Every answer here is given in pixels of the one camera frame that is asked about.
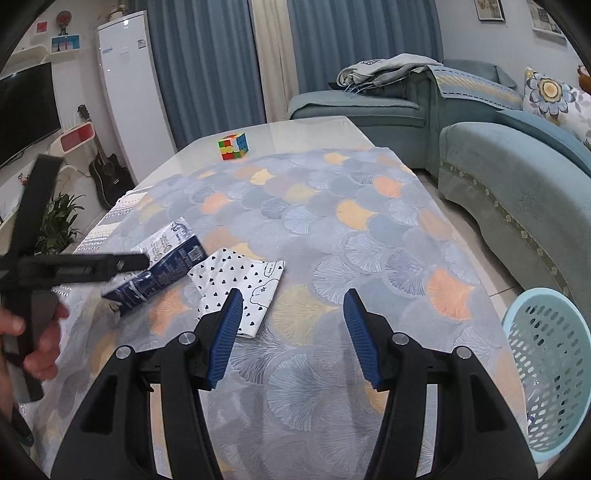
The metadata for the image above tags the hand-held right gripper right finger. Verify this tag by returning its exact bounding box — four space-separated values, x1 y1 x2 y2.
342 288 539 480

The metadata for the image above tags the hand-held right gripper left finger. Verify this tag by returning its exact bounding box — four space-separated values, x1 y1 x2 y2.
50 287 245 480

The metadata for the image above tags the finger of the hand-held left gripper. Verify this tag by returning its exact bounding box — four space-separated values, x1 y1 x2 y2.
9 154 65 259
0 251 151 283

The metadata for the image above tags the white heart-printed paper bag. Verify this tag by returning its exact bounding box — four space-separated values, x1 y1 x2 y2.
187 248 286 340

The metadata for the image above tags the blue white milk carton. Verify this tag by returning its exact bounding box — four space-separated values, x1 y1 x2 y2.
102 220 208 317

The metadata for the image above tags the light blue plastic basket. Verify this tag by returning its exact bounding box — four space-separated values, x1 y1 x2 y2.
502 287 591 464

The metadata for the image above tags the person's left hand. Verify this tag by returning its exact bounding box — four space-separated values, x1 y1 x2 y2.
0 305 70 381

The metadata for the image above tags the white television stand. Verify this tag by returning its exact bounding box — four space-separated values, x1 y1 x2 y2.
0 166 75 227

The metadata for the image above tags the green potted plant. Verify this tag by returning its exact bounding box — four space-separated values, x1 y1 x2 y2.
36 193 86 254

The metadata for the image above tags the white red oval shelf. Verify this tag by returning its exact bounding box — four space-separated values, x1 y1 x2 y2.
50 122 96 155

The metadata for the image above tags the black acoustic guitar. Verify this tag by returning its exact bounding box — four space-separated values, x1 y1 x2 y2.
78 105 136 210

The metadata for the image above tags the black television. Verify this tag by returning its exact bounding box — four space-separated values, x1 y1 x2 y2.
0 62 62 169

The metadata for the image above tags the white refrigerator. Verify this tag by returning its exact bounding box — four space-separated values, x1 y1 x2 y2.
96 11 178 185

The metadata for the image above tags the colourful puzzle cube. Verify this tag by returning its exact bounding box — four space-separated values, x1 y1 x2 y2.
218 133 249 161

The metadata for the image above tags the blue curtain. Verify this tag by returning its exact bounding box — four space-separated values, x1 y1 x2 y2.
147 0 266 153
286 0 444 95

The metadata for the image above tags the white coffee table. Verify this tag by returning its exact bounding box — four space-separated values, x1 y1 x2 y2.
28 115 532 480

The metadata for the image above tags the teal corner sofa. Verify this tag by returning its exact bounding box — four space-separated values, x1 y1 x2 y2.
287 59 591 319

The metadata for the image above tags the beige curtain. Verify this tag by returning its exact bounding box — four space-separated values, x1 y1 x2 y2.
252 0 298 123

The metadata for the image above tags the teal striped sofa towel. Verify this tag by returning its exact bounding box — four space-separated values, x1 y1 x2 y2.
425 65 525 109

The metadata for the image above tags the grey crumpled blanket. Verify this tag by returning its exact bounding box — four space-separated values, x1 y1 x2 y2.
336 53 444 88

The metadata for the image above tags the teal seat cushion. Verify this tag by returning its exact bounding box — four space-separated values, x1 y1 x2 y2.
496 108 591 164

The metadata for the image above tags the floral pillow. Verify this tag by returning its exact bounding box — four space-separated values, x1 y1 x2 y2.
523 67 591 144

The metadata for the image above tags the white wall shelf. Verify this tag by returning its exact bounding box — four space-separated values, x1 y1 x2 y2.
0 44 51 70

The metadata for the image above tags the tall black picture frame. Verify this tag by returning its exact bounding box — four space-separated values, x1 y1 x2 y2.
475 0 505 21

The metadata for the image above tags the white collage picture frame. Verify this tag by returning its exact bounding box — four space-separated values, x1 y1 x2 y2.
531 0 566 35

